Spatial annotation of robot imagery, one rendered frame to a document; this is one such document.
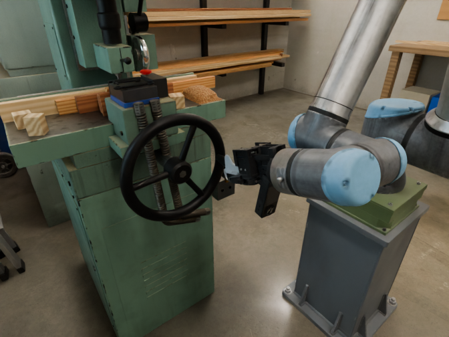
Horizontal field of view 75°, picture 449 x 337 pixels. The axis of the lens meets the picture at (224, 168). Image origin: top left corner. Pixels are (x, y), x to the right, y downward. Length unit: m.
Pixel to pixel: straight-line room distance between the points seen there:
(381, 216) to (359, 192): 0.53
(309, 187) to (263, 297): 1.02
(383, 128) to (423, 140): 0.11
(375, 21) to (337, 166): 0.32
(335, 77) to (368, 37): 0.09
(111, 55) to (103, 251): 0.58
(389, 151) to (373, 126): 0.41
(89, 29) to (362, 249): 1.10
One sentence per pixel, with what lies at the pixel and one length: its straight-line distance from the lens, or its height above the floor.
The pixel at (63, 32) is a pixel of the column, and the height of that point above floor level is 1.10.
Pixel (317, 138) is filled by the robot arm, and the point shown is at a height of 0.93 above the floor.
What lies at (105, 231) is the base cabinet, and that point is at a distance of 0.96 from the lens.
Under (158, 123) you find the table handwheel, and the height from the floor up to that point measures 0.95.
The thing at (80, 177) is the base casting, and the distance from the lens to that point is 0.85.
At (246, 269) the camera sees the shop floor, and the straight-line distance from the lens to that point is 1.56.
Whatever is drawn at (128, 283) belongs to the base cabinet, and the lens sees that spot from 1.14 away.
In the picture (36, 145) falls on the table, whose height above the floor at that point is 0.89.
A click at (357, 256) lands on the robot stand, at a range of 1.13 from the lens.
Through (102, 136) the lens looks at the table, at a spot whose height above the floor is 0.87.
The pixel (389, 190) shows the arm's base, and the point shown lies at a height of 0.66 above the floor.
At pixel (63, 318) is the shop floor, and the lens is 1.56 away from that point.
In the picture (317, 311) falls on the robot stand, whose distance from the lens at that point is 1.44.
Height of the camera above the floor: 1.17
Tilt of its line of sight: 29 degrees down
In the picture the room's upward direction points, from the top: straight up
